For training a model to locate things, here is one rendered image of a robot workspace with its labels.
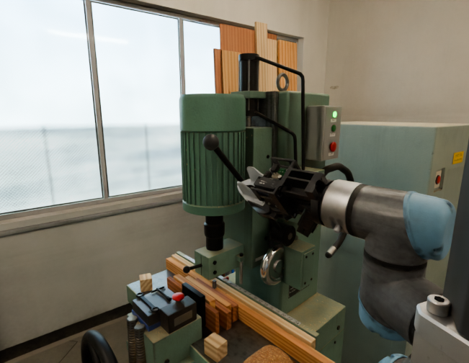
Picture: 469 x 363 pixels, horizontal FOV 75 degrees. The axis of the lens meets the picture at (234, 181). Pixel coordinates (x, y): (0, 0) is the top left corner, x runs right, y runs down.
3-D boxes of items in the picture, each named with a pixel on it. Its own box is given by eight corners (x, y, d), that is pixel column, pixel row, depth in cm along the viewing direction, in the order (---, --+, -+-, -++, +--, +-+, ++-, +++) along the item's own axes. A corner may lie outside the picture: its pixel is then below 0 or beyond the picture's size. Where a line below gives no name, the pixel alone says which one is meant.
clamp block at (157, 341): (128, 343, 80) (125, 312, 78) (173, 320, 89) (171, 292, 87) (156, 378, 70) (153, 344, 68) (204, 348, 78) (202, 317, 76)
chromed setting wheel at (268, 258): (257, 289, 89) (258, 250, 86) (284, 274, 97) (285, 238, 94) (265, 294, 87) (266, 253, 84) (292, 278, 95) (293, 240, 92)
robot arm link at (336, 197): (374, 203, 47) (352, 248, 44) (346, 197, 50) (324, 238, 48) (362, 172, 43) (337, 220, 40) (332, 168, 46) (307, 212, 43)
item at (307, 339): (171, 267, 114) (171, 254, 112) (176, 265, 115) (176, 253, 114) (310, 361, 70) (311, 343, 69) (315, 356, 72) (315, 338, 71)
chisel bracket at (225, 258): (194, 276, 91) (193, 250, 89) (229, 261, 100) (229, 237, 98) (210, 286, 86) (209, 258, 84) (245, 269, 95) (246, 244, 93)
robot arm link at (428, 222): (434, 279, 34) (445, 206, 32) (342, 248, 42) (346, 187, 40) (452, 257, 39) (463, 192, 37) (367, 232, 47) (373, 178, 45)
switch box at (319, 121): (304, 159, 94) (306, 105, 91) (321, 155, 101) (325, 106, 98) (321, 161, 90) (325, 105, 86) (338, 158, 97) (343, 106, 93)
